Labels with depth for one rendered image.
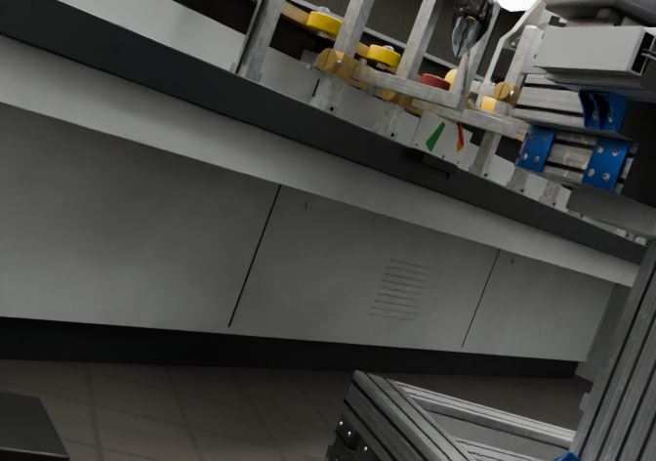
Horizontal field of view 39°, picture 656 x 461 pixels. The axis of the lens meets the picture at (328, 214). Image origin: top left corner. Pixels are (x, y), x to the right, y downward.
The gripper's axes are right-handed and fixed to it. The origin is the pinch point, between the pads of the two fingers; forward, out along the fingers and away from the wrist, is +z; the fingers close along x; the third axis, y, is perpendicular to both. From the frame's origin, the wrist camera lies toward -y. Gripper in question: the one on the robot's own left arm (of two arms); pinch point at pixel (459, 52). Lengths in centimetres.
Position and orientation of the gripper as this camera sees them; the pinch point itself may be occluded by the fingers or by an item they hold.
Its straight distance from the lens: 223.4
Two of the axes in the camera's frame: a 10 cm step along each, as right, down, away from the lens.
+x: 8.9, 3.5, -2.9
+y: -3.0, -0.4, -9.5
